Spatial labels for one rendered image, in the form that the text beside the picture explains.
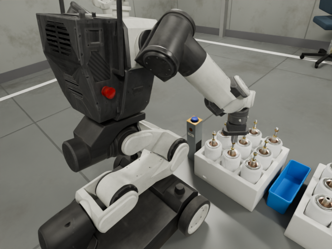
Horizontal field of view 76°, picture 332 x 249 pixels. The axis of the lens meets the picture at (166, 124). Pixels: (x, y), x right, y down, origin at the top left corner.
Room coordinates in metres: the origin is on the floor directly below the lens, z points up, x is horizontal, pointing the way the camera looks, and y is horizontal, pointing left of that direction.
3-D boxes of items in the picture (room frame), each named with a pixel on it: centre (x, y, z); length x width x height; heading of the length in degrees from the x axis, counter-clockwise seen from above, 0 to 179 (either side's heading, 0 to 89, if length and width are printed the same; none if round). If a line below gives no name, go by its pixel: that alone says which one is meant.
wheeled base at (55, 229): (0.60, 0.26, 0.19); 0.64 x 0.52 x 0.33; 132
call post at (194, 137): (1.05, -0.18, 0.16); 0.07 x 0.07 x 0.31; 42
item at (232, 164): (0.81, -0.34, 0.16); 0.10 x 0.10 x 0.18
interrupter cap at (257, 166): (0.72, -0.41, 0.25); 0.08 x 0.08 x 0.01
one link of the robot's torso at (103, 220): (0.58, 0.29, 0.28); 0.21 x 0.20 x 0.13; 132
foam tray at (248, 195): (0.88, -0.42, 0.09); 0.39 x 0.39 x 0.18; 42
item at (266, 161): (0.80, -0.50, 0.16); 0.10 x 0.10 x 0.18
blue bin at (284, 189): (0.71, -0.64, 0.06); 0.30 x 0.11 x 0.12; 132
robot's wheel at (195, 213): (0.56, -0.10, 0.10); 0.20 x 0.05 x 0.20; 132
